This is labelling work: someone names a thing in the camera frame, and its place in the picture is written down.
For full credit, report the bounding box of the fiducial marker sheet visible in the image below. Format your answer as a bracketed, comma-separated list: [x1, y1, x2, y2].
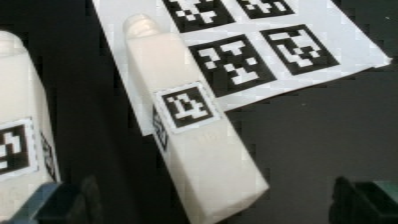
[93, 0, 393, 134]

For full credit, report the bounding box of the white desk leg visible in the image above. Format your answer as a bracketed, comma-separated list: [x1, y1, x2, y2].
[0, 30, 61, 224]
[125, 14, 269, 224]

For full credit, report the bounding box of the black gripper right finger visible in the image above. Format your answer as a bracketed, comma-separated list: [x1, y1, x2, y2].
[329, 177, 398, 224]

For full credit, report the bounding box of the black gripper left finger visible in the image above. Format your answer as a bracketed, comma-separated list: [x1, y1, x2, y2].
[34, 176, 105, 224]

